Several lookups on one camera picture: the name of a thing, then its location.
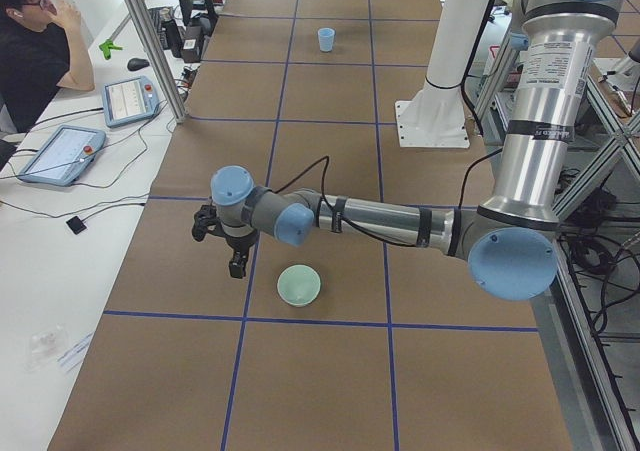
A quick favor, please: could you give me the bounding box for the light blue plastic cup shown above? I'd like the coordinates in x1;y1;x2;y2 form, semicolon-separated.
317;27;335;53

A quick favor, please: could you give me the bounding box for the mint green bowl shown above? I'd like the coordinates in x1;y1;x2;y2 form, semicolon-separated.
277;264;321;307

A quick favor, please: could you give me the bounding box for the black water bottle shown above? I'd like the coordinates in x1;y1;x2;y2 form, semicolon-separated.
163;18;183;59

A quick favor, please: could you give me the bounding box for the black box with label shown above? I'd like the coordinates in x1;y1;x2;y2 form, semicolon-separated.
181;26;204;63

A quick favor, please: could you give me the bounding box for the small black square device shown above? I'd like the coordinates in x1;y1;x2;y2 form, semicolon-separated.
66;216;87;235

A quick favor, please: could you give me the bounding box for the far blue teach pendant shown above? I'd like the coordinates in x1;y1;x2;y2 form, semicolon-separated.
101;76;160;128

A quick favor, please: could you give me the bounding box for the blue teach pendant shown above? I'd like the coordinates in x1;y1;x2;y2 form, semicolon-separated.
101;76;160;128
16;125;106;187

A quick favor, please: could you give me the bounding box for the near blue teach pendant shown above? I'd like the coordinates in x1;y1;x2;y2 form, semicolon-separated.
16;125;106;187

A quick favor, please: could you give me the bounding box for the black computer mouse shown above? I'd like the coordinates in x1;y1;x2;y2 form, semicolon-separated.
127;58;150;72

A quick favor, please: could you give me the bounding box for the clear plastic bag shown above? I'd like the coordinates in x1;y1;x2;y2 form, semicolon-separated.
25;324;68;372

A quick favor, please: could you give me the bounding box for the green plastic clamp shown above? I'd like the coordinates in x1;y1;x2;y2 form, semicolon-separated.
99;39;122;60

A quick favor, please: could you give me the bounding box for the person in black shirt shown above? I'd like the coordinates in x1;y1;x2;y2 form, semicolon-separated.
1;0;95;133

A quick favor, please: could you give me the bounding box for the aluminium frame post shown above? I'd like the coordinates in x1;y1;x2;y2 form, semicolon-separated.
124;0;187;124

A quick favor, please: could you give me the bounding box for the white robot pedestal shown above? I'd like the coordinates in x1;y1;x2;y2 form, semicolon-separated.
395;0;494;149

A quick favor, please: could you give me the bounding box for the aluminium frame rack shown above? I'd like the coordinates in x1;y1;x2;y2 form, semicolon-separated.
474;30;640;451

